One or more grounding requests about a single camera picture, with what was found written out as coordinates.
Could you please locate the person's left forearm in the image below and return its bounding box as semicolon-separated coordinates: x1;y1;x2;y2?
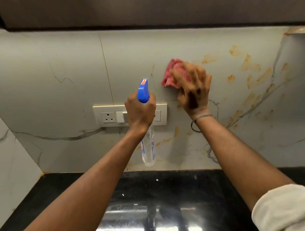
24;128;148;231

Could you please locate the person's right forearm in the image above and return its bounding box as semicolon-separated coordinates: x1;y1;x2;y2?
194;114;296;212

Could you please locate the person's left hand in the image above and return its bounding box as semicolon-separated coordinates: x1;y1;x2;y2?
124;91;157;134

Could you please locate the pink checked cleaning cloth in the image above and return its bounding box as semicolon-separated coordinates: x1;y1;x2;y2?
161;58;189;90

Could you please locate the clear spray bottle blue nozzle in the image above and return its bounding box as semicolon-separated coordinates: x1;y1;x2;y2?
138;78;156;167

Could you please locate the white switch panel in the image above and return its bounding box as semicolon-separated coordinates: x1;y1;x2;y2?
92;102;168;128

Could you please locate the silver bangle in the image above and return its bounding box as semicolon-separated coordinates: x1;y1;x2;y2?
190;114;214;133

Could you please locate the white shirt sleeve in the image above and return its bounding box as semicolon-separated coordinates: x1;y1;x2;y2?
251;183;305;231

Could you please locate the brown upper cabinet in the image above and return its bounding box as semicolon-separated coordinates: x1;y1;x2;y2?
0;0;305;33

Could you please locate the person's right hand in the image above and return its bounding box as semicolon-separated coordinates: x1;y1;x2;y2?
170;61;213;119

